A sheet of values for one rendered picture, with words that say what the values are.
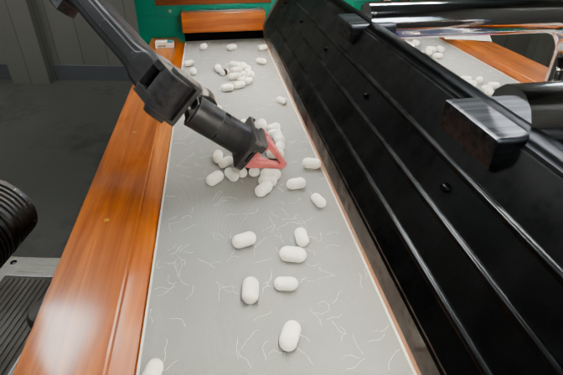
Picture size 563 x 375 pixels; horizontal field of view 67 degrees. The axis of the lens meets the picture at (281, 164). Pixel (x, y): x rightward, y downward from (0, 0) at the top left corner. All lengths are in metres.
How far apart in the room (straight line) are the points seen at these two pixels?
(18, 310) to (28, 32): 2.91
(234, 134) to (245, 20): 0.94
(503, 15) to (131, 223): 0.55
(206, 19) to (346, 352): 1.31
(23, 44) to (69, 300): 3.30
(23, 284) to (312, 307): 0.72
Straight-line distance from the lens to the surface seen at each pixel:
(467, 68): 1.50
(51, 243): 2.00
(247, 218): 0.70
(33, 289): 1.08
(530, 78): 1.40
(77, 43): 3.73
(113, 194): 0.76
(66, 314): 0.58
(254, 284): 0.56
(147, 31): 1.70
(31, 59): 3.82
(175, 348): 0.54
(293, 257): 0.60
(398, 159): 0.18
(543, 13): 0.34
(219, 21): 1.62
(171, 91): 0.69
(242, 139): 0.73
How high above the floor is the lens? 1.17
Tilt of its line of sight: 31 degrees down
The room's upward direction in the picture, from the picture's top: straight up
